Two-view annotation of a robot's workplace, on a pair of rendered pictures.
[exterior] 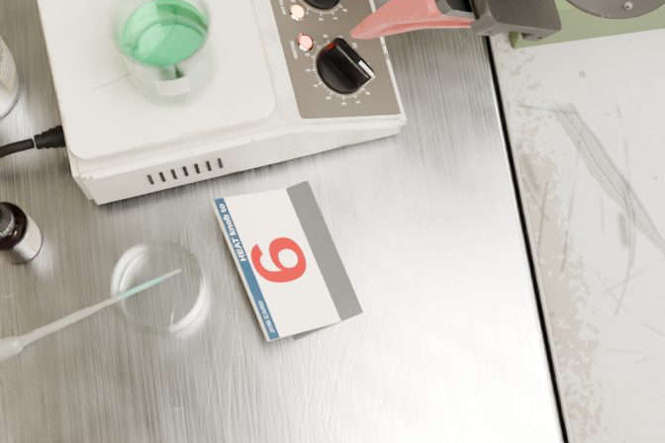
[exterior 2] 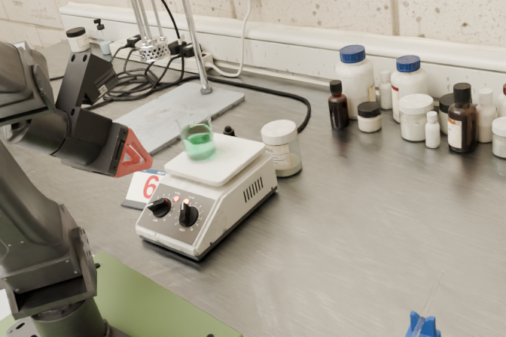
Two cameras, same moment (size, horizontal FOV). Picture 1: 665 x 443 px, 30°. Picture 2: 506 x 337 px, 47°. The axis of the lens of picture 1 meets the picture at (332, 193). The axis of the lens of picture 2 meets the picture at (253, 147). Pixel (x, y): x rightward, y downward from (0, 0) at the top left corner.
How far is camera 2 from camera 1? 1.03 m
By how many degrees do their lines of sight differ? 75
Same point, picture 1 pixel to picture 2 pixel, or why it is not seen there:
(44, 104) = not seen: hidden behind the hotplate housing
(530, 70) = not seen: hidden behind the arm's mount
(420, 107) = (138, 248)
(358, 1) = (175, 232)
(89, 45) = (232, 144)
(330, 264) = (138, 204)
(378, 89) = (147, 220)
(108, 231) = not seen: hidden behind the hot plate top
